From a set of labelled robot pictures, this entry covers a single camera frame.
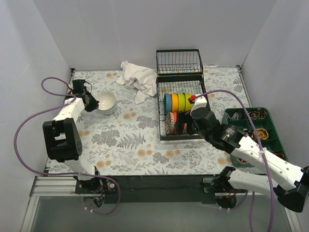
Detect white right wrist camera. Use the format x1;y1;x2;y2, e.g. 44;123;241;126
190;95;208;114

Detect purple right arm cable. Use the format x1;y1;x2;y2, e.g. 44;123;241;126
190;89;276;232

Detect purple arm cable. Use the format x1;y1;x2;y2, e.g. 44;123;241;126
14;77;121;216
190;89;276;232

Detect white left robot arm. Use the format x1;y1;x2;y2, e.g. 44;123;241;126
42;79;103;193

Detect lime green bowl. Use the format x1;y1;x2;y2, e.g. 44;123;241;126
184;92;194;111
177;93;185;112

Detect black wire dish rack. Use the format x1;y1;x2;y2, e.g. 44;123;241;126
155;74;216;142

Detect black wire basket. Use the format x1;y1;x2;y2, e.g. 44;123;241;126
156;49;203;76

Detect white ceramic bowl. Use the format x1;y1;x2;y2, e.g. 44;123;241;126
98;102;117;115
97;92;116;105

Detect dark patterned bowl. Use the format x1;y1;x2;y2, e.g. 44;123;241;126
165;112;176;135

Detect crumpled white cloth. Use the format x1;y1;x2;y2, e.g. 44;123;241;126
116;61;157;104

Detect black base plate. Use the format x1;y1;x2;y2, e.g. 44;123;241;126
75;175;241;208

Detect floral table mat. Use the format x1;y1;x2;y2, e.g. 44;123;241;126
47;67;252;176

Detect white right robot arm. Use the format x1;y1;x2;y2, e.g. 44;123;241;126
175;107;309;213

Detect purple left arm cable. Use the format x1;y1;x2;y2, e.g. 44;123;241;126
14;77;121;216

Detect yellow orange bowl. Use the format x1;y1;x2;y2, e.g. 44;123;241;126
171;93;179;112

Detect green compartment tray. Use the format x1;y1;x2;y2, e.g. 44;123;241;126
222;107;288;161

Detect blue bowl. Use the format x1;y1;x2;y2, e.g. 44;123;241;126
163;93;172;114

